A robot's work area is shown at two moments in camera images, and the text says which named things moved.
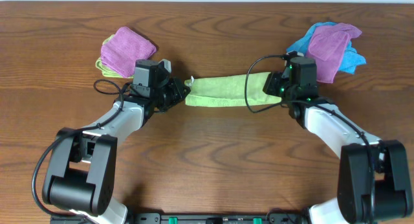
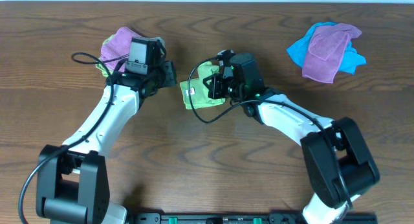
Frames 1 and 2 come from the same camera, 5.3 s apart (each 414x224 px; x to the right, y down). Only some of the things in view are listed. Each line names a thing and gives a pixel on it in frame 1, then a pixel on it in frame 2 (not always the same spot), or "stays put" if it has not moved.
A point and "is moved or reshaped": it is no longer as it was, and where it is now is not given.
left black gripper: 176,92 → 170,74
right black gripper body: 277,85 → 224,87
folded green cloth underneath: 105,70 stays put
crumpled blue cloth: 352,59 stays put
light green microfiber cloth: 228,90 is moved or reshaped
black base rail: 200,218 stays put
